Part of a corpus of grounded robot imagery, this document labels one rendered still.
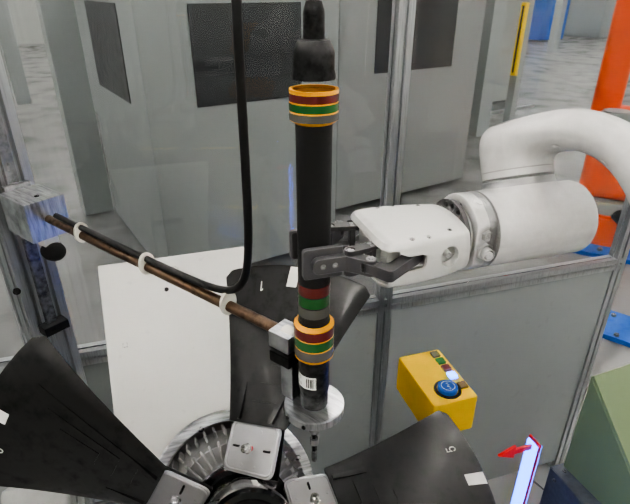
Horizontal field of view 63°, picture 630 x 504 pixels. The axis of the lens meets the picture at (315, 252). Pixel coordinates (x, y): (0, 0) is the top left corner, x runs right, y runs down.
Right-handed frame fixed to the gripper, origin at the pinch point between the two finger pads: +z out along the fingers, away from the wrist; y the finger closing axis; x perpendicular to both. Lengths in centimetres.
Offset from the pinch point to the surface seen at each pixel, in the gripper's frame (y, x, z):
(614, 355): 122, -156, -212
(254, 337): 16.8, -21.5, 3.8
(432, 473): 0.2, -38.6, -17.9
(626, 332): 134, -152, -231
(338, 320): 11.4, -17.2, -7.0
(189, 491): 2.2, -32.2, 15.5
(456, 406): 21, -50, -36
